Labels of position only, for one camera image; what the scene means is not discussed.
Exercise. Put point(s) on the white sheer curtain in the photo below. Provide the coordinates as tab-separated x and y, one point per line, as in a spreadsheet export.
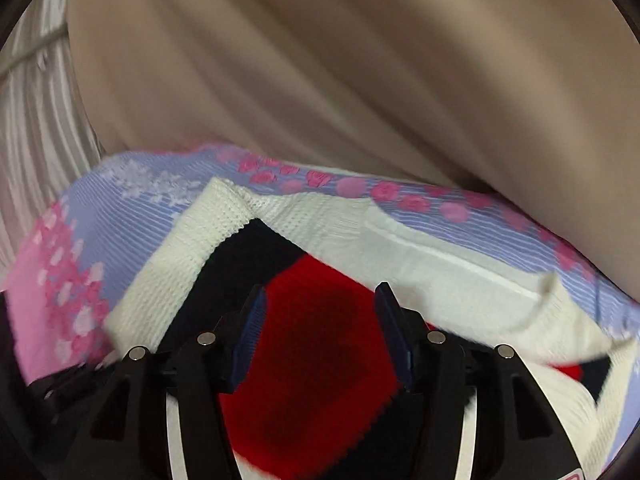
40	135

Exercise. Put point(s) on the white red navy knit sweater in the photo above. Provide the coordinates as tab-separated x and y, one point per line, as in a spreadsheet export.
320	320

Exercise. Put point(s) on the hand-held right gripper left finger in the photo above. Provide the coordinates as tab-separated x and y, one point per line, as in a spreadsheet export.
246	340

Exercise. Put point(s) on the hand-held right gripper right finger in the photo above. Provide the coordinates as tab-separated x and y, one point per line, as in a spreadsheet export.
397	340

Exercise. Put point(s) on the beige curtain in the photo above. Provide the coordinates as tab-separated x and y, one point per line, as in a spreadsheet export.
300	60

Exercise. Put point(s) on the pink blue floral bedsheet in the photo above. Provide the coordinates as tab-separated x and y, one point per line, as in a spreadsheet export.
125	200

